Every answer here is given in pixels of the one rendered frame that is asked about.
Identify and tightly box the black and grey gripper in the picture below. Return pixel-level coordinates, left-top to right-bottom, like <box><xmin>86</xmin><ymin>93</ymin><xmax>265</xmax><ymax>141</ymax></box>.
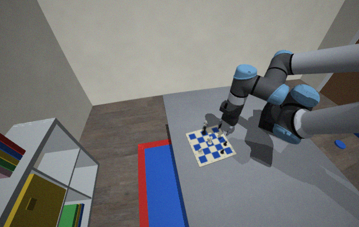
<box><xmin>217</xmin><ymin>92</ymin><xmax>247</xmax><ymax>136</ymax></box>

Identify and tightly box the blue and cream chessboard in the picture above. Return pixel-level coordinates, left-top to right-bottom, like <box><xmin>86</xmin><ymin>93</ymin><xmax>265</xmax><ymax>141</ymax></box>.
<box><xmin>186</xmin><ymin>125</ymin><xmax>236</xmax><ymax>167</ymax></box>

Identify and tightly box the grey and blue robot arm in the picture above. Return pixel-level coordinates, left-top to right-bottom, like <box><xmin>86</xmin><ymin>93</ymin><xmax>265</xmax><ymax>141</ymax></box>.
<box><xmin>230</xmin><ymin>44</ymin><xmax>359</xmax><ymax>144</ymax></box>

